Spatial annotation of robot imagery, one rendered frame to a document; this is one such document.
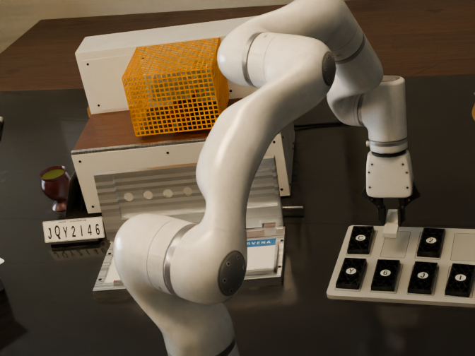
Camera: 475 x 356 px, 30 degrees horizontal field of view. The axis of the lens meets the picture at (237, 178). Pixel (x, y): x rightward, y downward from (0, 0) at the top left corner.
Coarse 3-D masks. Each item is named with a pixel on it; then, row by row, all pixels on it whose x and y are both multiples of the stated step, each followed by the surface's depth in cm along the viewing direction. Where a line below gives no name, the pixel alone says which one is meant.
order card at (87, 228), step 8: (48, 224) 228; (56, 224) 228; (64, 224) 227; (72, 224) 227; (80, 224) 227; (88, 224) 226; (96, 224) 226; (48, 232) 228; (56, 232) 228; (64, 232) 228; (72, 232) 227; (80, 232) 227; (88, 232) 227; (96, 232) 226; (48, 240) 228; (56, 240) 228; (64, 240) 228; (72, 240) 227
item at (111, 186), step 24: (144, 168) 212; (168, 168) 210; (192, 168) 210; (264, 168) 209; (120, 192) 215; (144, 192) 215; (192, 192) 213; (264, 192) 211; (120, 216) 217; (168, 216) 215; (192, 216) 214; (264, 216) 212
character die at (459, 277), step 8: (456, 264) 192; (464, 264) 191; (456, 272) 190; (464, 272) 190; (472, 272) 189; (448, 280) 187; (456, 280) 187; (464, 280) 187; (472, 280) 187; (448, 288) 186; (456, 288) 185; (464, 288) 184; (464, 296) 184
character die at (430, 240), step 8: (424, 232) 204; (432, 232) 203; (440, 232) 204; (424, 240) 201; (432, 240) 201; (440, 240) 201; (424, 248) 199; (432, 248) 198; (440, 248) 198; (424, 256) 198; (432, 256) 197
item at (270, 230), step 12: (252, 228) 214; (264, 228) 214; (276, 228) 214; (276, 240) 211; (108, 252) 218; (108, 264) 213; (252, 276) 200; (264, 276) 199; (276, 276) 198; (96, 288) 206; (108, 288) 205; (120, 288) 204
